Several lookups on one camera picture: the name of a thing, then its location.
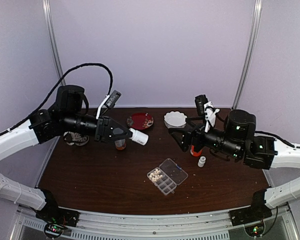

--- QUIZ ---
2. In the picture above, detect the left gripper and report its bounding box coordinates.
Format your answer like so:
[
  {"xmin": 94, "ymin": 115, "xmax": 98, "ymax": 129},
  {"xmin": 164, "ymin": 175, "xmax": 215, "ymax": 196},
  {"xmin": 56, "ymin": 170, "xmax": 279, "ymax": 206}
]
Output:
[{"xmin": 61, "ymin": 111, "xmax": 133, "ymax": 143}]

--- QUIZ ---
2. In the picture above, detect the grey capped supplement bottle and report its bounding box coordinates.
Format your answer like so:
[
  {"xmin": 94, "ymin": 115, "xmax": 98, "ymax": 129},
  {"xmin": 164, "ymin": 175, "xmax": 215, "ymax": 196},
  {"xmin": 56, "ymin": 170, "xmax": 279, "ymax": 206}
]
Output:
[{"xmin": 114, "ymin": 139, "xmax": 127, "ymax": 151}]

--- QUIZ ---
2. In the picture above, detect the small white bottle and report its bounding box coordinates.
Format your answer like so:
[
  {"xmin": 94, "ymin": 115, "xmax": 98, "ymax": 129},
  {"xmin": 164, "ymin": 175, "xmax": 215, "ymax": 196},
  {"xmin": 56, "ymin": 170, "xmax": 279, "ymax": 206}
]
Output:
[
  {"xmin": 129, "ymin": 128, "xmax": 149, "ymax": 146},
  {"xmin": 197, "ymin": 156, "xmax": 206, "ymax": 168}
]

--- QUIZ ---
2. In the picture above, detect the orange pill bottle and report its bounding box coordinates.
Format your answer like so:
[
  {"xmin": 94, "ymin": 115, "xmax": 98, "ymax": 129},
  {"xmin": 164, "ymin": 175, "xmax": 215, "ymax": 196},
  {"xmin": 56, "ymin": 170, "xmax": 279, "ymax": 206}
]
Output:
[{"xmin": 190, "ymin": 145, "xmax": 203, "ymax": 157}]

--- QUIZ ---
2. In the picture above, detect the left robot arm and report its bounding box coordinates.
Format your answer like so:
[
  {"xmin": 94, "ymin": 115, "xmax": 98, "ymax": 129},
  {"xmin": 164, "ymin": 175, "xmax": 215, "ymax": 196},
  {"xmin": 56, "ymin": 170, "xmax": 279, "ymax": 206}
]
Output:
[{"xmin": 0, "ymin": 85, "xmax": 147, "ymax": 222}]

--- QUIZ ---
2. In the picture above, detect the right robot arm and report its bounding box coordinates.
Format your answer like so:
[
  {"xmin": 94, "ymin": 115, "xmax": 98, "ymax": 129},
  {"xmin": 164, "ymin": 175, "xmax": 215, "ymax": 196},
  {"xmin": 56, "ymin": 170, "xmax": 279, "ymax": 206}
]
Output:
[{"xmin": 168, "ymin": 109, "xmax": 300, "ymax": 170}]

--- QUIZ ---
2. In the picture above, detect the white scalloped dish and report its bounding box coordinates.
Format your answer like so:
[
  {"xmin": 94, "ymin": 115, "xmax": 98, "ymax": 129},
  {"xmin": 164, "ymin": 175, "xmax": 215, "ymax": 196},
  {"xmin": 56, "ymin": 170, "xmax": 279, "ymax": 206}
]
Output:
[{"xmin": 163, "ymin": 111, "xmax": 187, "ymax": 129}]

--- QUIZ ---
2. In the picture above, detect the red floral plate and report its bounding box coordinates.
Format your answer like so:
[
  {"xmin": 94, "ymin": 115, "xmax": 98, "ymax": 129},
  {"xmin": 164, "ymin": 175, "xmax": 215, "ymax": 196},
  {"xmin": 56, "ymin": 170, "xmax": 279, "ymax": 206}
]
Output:
[{"xmin": 126, "ymin": 112, "xmax": 154, "ymax": 131}]

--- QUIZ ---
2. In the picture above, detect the floral mug yellow inside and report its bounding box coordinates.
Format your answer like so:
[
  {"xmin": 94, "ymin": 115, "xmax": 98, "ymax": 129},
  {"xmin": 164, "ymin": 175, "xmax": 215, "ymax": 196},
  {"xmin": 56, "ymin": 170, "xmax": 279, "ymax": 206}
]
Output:
[{"xmin": 63, "ymin": 132, "xmax": 90, "ymax": 147}]

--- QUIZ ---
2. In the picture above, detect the clear plastic pill organizer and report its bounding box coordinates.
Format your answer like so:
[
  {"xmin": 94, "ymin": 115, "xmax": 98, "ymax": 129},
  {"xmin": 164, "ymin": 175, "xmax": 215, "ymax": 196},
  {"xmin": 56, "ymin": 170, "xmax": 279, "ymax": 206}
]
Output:
[{"xmin": 147, "ymin": 158, "xmax": 189, "ymax": 196}]

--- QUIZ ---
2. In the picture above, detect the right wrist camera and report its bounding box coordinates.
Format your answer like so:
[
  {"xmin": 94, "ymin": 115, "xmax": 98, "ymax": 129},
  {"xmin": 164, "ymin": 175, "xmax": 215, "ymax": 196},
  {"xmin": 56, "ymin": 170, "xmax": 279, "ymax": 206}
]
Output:
[{"xmin": 194, "ymin": 94, "xmax": 220, "ymax": 133}]

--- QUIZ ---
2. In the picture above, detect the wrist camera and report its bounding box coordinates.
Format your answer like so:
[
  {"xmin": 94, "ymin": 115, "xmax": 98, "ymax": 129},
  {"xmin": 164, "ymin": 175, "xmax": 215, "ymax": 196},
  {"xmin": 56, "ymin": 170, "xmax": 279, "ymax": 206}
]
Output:
[
  {"xmin": 194, "ymin": 94, "xmax": 220, "ymax": 133},
  {"xmin": 95, "ymin": 90, "xmax": 122, "ymax": 119}
]

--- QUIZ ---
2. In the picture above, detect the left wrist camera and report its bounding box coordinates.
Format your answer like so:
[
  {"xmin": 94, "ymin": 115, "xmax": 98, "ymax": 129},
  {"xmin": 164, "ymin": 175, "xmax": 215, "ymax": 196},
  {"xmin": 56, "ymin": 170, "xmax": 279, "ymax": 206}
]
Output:
[{"xmin": 95, "ymin": 90, "xmax": 122, "ymax": 119}]

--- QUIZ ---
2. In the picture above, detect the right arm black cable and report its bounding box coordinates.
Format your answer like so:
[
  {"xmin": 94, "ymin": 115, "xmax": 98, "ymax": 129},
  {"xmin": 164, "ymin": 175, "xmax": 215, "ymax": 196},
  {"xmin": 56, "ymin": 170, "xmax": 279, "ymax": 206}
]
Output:
[{"xmin": 254, "ymin": 129, "xmax": 300, "ymax": 151}]

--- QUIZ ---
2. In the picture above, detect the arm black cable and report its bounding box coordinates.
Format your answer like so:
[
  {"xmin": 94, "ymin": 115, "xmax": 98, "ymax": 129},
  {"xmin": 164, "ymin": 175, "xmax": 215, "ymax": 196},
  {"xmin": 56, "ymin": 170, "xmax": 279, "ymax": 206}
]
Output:
[
  {"xmin": 0, "ymin": 62, "xmax": 114, "ymax": 141},
  {"xmin": 254, "ymin": 129, "xmax": 300, "ymax": 151}
]

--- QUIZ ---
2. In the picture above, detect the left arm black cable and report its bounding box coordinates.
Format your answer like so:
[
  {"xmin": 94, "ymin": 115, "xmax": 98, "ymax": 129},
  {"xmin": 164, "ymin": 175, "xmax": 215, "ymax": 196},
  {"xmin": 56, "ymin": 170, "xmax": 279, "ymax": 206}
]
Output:
[{"xmin": 0, "ymin": 62, "xmax": 114, "ymax": 141}]

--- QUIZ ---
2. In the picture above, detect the front aluminium rail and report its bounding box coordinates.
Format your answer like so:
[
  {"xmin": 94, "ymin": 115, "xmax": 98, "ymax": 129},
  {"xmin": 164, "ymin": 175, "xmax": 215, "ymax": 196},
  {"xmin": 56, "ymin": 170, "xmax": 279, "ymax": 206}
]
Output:
[{"xmin": 8, "ymin": 204, "xmax": 300, "ymax": 240}]

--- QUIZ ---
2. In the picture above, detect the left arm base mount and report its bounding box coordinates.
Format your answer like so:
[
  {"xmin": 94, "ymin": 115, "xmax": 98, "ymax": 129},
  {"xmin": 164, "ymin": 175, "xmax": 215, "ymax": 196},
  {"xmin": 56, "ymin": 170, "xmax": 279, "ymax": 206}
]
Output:
[{"xmin": 34, "ymin": 189, "xmax": 80, "ymax": 240}]

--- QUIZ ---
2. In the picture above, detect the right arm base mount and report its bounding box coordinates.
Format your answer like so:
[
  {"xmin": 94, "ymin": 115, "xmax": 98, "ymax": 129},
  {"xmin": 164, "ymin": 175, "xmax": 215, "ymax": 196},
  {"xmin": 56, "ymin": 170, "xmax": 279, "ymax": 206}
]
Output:
[{"xmin": 229, "ymin": 189, "xmax": 272, "ymax": 238}]

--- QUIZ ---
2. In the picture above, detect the right aluminium frame post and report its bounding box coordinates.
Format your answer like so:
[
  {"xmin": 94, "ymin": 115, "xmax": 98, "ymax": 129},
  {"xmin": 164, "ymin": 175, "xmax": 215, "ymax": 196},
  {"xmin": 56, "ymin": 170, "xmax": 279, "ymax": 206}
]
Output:
[{"xmin": 231, "ymin": 0, "xmax": 263, "ymax": 110}]

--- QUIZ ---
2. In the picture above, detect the aluminium frame post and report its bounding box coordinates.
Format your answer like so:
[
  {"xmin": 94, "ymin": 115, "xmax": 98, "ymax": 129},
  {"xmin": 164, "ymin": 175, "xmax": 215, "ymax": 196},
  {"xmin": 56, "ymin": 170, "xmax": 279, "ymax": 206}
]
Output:
[
  {"xmin": 231, "ymin": 0, "xmax": 263, "ymax": 110},
  {"xmin": 42, "ymin": 0, "xmax": 63, "ymax": 78}
]

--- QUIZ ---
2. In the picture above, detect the left aluminium frame post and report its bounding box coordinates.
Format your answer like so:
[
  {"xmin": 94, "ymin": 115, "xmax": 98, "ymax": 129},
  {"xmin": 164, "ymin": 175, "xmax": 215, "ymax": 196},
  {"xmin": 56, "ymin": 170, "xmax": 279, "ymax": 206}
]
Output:
[{"xmin": 42, "ymin": 0, "xmax": 63, "ymax": 78}]

